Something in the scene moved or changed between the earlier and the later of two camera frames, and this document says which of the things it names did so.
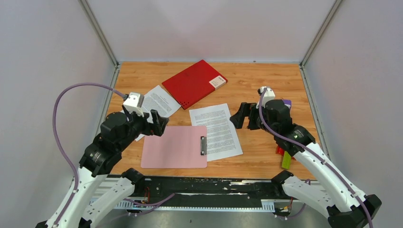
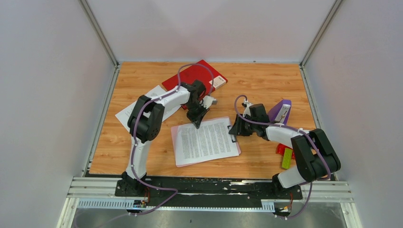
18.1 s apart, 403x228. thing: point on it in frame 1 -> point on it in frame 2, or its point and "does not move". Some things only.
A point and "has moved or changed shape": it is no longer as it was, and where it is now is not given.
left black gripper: [159, 125] -> [196, 120]
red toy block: [280, 151] does not move
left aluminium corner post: [88, 11] does not move
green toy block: [286, 160] does not move
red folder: [193, 84] does not move
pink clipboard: [178, 147] -> [211, 141]
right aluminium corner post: [319, 33] does not move
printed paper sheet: [222, 140] has moved or changed shape
